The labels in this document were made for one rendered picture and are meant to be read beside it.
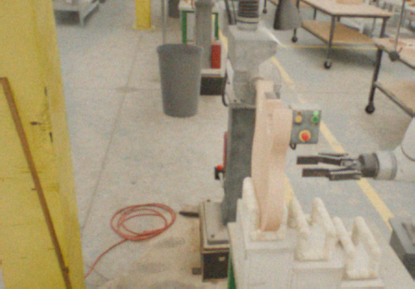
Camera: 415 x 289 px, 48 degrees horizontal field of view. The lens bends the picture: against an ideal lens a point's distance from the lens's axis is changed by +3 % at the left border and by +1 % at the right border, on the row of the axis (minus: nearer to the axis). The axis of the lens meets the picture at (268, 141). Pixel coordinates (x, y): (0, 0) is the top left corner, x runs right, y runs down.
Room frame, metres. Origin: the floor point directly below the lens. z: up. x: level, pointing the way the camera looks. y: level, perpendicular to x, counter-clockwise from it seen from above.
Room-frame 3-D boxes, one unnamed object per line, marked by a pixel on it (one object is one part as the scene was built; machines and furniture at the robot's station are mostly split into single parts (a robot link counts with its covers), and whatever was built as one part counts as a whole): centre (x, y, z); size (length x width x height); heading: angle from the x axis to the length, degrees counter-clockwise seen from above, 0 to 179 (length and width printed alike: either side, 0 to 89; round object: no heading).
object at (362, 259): (1.25, -0.31, 0.94); 0.27 x 0.15 x 0.01; 12
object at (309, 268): (1.23, -0.16, 0.98); 0.27 x 0.16 x 0.09; 12
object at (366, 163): (1.24, -0.28, 1.31); 0.09 x 0.08 x 0.07; 101
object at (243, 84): (2.34, 0.11, 1.25); 0.41 x 0.27 x 0.26; 13
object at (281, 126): (1.07, -0.03, 1.49); 0.07 x 0.04 x 0.10; 11
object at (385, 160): (1.26, -0.35, 1.31); 0.09 x 0.06 x 0.09; 11
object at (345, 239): (1.25, -0.28, 1.04); 0.20 x 0.03 x 0.03; 11
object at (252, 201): (1.19, 0.04, 1.20); 0.20 x 0.03 x 0.03; 11
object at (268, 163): (1.20, 0.00, 1.33); 0.35 x 0.04 x 0.40; 11
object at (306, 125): (2.31, -0.14, 0.99); 0.24 x 0.21 x 0.26; 13
